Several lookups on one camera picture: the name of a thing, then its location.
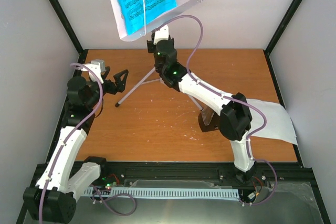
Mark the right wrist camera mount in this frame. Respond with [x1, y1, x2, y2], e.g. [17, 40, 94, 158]
[153, 25, 170, 45]

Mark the white music stand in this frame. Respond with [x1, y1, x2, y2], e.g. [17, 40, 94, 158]
[110, 0, 203, 90]

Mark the white sheet music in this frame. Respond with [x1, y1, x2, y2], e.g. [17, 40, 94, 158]
[247, 99, 297, 145]

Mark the black frame post left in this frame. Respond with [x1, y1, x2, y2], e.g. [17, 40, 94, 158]
[48, 0, 88, 63]

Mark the black metronome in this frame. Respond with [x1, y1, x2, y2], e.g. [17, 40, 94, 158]
[198, 106, 220, 132]

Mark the green led circuit board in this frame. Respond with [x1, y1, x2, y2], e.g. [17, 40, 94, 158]
[101, 174, 119, 190]

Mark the light blue cable duct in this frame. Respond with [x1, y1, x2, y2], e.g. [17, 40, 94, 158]
[83, 186, 241, 200]

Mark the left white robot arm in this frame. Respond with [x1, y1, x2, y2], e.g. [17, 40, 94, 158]
[23, 63, 129, 223]

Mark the black frame post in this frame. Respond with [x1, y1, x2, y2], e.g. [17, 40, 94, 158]
[48, 0, 88, 63]
[264, 0, 320, 54]

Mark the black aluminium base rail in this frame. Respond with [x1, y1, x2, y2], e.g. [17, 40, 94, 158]
[93, 162, 317, 189]

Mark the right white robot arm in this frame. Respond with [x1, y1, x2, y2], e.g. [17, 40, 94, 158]
[147, 31, 256, 184]

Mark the black frame post right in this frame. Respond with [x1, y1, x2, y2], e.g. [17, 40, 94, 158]
[264, 0, 320, 54]

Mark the clear plastic metronome cover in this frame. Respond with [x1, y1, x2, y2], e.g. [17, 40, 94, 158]
[201, 105, 215, 126]

